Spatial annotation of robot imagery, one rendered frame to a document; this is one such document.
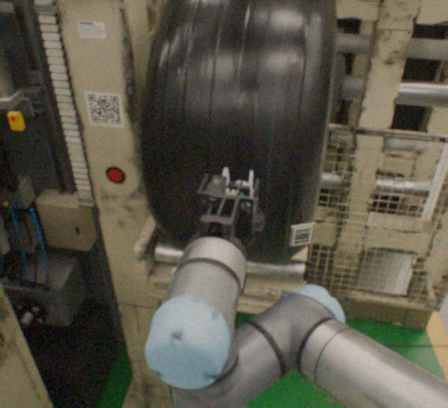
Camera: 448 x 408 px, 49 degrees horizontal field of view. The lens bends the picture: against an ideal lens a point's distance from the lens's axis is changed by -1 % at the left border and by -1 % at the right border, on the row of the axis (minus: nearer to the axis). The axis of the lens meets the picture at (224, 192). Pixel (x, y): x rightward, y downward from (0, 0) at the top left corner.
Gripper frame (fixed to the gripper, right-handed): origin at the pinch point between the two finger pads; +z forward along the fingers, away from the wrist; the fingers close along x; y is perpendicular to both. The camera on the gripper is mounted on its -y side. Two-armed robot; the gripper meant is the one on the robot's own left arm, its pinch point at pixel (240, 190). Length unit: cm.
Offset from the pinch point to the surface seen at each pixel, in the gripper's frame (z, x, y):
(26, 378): 12, 58, -73
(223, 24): 12.6, 5.4, 21.8
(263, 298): 19.3, -3.7, -38.8
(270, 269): 18.3, -4.7, -29.4
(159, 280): 16.5, 19.6, -35.3
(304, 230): 4.6, -10.4, -9.0
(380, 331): 89, -49, -112
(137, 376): 34, 35, -93
